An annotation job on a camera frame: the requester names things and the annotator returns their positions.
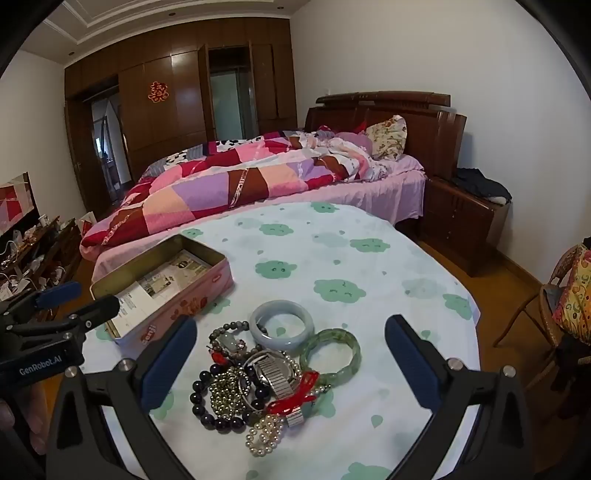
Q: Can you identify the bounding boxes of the patchwork quilt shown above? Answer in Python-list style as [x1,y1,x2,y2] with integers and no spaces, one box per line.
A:
[81,131,386,247]

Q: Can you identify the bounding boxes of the jade pendant with red cord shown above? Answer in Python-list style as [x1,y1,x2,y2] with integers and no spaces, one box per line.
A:
[210,335,250,365]

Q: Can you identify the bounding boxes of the wooden headboard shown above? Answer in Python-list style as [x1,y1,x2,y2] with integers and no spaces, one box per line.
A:
[305,91,468,178]

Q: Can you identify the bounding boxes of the bed with pink sheet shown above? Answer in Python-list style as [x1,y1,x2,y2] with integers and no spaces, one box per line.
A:
[79,154,426,278]

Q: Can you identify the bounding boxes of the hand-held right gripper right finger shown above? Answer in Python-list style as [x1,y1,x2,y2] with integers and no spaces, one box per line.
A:
[384,314,550,480]

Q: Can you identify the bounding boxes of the grey bead bracelet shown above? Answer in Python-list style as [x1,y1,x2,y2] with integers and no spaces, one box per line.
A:
[208,320,259,365]

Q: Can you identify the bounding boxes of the colourful chair cushion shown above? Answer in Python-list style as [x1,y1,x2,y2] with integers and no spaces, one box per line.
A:
[551,244,591,344]

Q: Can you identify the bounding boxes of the wooden chair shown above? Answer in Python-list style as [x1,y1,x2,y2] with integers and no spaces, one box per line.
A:
[493,240,591,393]

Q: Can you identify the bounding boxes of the wooden wardrobe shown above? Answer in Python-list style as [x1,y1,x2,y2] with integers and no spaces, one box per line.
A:
[64,42,298,210]

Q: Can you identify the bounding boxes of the white pearl bracelet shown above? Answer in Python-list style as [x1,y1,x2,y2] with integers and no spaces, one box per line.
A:
[245,413,284,457]

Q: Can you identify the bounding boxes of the dark purple bead bracelet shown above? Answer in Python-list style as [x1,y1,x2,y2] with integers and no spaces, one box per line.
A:
[190,362,273,432]

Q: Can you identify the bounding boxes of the gold ball bead bracelet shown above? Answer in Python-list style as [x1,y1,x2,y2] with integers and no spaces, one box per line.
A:
[209,371,252,416]

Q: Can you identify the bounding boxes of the television screen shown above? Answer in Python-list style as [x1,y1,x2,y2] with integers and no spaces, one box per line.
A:
[0,173,37,241]

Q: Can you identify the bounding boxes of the green bead bracelet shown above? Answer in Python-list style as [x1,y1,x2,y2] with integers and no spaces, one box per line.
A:
[300,329,362,386]

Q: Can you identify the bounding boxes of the person's left hand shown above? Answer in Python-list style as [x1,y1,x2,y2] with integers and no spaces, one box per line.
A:
[0,392,49,455]

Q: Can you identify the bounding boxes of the pink tin box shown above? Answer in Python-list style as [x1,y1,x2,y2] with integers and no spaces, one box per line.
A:
[89,234,234,347]

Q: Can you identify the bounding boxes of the purple pillow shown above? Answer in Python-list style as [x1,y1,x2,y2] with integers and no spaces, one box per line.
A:
[335,130,375,153]

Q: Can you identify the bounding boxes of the wooden nightstand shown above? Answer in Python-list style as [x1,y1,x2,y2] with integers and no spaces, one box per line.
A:
[418,175,511,278]

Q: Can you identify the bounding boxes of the printed paper sheets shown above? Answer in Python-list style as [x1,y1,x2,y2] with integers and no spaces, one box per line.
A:
[108,249,215,335]

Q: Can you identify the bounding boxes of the black white patterned blanket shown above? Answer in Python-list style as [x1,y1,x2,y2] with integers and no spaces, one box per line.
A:
[139,137,252,178]

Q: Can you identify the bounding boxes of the metal band wristwatch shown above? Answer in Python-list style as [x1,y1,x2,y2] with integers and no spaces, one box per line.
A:
[245,351,308,428]

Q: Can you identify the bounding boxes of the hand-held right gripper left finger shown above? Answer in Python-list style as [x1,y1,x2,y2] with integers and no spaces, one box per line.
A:
[44,316,199,480]

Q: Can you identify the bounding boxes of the dark clothes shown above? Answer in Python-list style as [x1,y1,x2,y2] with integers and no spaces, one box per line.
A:
[450,167,512,204]

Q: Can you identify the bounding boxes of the pale lavender jade bangle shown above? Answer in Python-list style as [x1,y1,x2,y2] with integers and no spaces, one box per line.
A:
[250,300,315,356]

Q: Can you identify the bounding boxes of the floral pillow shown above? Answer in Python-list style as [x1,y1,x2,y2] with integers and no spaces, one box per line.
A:
[365,115,408,161]

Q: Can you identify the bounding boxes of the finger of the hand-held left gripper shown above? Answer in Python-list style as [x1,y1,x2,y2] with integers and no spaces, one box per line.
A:
[0,281,83,326]
[9,295,122,344]

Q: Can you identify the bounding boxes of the wooden television cabinet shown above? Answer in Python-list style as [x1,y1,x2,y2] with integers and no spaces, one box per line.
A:
[0,217,84,324]

